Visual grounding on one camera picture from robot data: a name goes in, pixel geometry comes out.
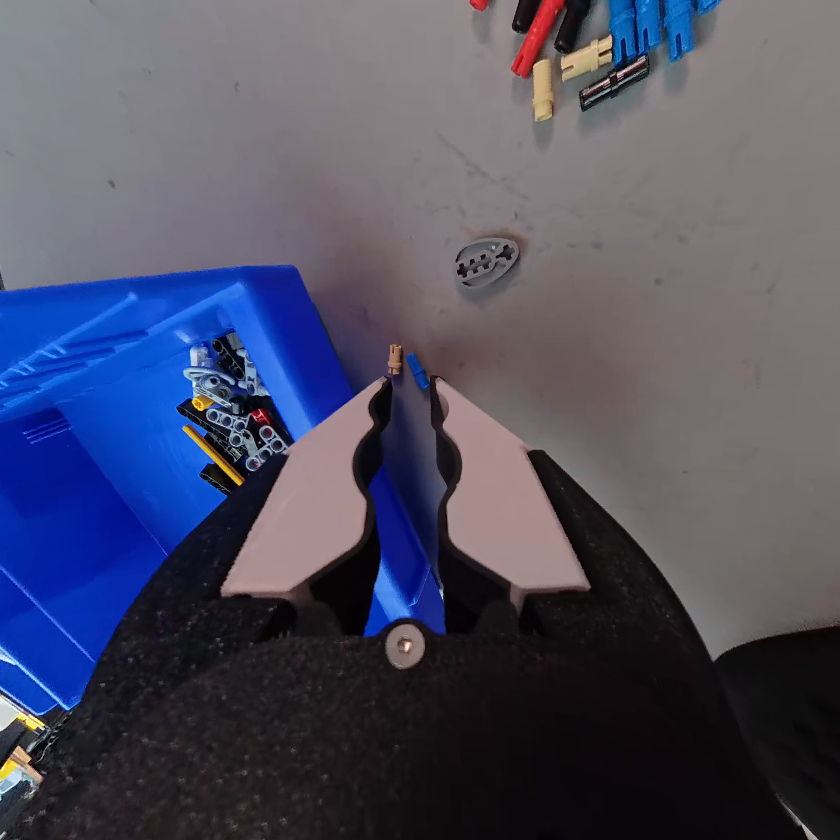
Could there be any heap of dark toy parts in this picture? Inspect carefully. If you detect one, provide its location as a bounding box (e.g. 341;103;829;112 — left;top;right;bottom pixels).
176;331;293;496

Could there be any clear bag of toy parts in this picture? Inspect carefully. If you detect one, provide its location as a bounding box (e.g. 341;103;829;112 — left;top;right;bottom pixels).
0;696;50;815

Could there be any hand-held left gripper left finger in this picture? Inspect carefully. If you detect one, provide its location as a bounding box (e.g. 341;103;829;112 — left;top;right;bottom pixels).
221;375;394;601

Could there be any blue plastic bin with label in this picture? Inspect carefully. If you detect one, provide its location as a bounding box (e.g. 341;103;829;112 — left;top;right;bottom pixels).
0;264;447;716

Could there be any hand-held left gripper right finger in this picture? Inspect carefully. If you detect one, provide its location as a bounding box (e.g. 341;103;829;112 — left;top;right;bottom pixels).
430;377;592;611

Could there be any grey desk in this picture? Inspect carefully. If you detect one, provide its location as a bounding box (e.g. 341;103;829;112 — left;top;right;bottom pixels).
0;0;840;660

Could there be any pile of small toy pins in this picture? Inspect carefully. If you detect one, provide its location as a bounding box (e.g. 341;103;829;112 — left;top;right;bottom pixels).
469;0;723;122

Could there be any grey oval toy cam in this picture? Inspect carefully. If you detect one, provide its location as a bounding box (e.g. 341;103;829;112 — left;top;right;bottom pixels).
455;238;521;290

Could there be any black chair armrest pad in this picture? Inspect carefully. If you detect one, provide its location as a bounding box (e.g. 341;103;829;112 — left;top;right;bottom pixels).
715;626;840;840

